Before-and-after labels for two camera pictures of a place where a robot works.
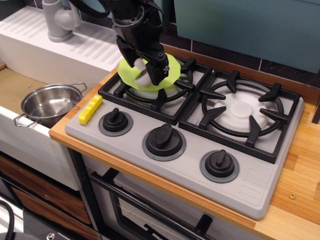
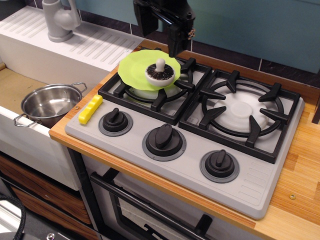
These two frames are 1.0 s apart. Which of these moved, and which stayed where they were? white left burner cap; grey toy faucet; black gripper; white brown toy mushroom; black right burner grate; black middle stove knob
Moved: black gripper; white brown toy mushroom
Stayed: black middle stove knob; black right burner grate; grey toy faucet; white left burner cap
